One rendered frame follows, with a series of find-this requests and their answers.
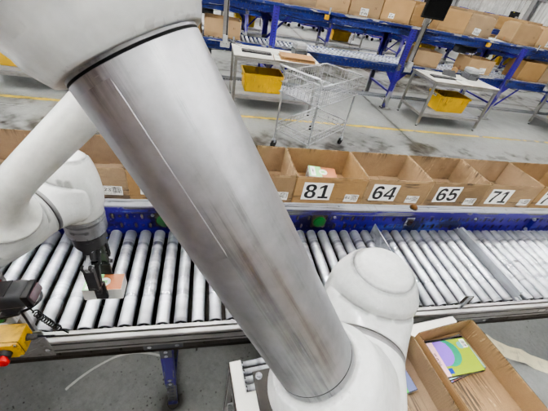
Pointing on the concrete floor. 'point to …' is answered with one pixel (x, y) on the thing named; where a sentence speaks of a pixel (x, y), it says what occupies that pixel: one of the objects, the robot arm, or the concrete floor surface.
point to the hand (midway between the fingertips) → (103, 281)
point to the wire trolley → (315, 102)
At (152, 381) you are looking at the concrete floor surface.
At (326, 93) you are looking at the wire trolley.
